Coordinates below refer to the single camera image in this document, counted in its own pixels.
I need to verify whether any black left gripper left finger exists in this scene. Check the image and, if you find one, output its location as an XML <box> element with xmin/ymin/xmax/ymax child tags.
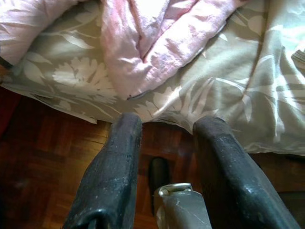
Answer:
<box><xmin>63</xmin><ymin>112</ymin><xmax>143</xmax><ymax>229</ymax></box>

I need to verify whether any pink cartoon print quilt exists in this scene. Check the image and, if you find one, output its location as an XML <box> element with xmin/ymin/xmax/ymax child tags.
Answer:
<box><xmin>0</xmin><ymin>0</ymin><xmax>241</xmax><ymax>100</ymax></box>

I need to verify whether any silver robot left leg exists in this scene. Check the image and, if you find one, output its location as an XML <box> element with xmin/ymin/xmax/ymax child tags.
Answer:
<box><xmin>148</xmin><ymin>156</ymin><xmax>213</xmax><ymax>229</ymax></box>

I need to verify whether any beige floral bedsheet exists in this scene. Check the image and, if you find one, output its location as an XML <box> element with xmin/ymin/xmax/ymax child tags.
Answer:
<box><xmin>0</xmin><ymin>0</ymin><xmax>305</xmax><ymax>153</ymax></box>

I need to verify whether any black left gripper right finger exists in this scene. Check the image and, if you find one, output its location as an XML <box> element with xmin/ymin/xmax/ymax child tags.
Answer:
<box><xmin>193</xmin><ymin>116</ymin><xmax>301</xmax><ymax>229</ymax></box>

